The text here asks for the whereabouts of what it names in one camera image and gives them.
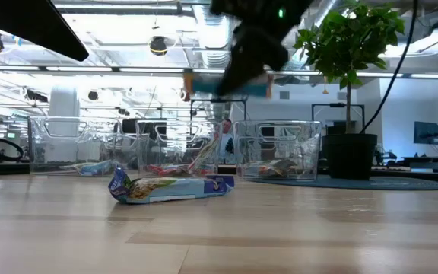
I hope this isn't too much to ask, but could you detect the white round column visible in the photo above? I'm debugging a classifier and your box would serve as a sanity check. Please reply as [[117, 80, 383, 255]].
[[49, 84, 81, 163]]

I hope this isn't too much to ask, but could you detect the blue-ended granola bar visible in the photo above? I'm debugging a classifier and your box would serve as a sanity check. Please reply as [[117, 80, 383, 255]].
[[107, 165, 236, 205], [59, 159, 119, 177]]

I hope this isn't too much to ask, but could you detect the dark desk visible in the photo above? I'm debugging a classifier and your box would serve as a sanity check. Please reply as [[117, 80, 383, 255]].
[[370, 153, 438, 173]]

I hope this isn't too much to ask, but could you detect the person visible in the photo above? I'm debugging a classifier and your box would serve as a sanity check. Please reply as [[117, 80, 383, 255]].
[[218, 118, 236, 161]]

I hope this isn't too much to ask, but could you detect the black plant pot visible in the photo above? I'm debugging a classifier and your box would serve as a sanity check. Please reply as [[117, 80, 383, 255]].
[[321, 132, 379, 181]]

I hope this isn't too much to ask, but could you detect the green leafy plant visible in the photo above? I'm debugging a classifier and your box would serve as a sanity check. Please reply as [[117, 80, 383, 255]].
[[292, 0, 407, 135]]

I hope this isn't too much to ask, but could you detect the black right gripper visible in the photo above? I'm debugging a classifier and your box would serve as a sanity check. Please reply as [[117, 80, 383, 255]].
[[208, 0, 316, 97]]

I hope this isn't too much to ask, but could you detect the silver ceiling duct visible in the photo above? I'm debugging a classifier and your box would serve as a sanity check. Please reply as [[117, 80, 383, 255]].
[[193, 0, 240, 123]]

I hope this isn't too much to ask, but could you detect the black hanging cable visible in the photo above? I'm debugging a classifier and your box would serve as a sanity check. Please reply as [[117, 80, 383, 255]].
[[359, 0, 420, 135], [0, 132, 26, 163]]

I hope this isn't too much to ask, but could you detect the dark wall monitor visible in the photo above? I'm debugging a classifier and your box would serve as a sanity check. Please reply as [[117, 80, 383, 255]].
[[413, 120, 438, 145]]

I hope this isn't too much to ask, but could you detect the black metal rack frame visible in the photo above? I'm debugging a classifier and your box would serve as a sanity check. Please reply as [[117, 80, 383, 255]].
[[310, 102, 366, 135], [189, 97, 248, 123]]

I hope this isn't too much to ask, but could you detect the orange-ended granola bar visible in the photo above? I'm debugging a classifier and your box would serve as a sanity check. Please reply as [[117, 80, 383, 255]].
[[182, 71, 275, 101], [256, 158, 300, 178], [246, 167, 278, 180]]

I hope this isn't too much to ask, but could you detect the clear plastic bin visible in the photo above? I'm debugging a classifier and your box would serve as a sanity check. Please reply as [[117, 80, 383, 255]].
[[233, 119, 323, 182], [27, 115, 141, 177], [135, 119, 224, 178]]

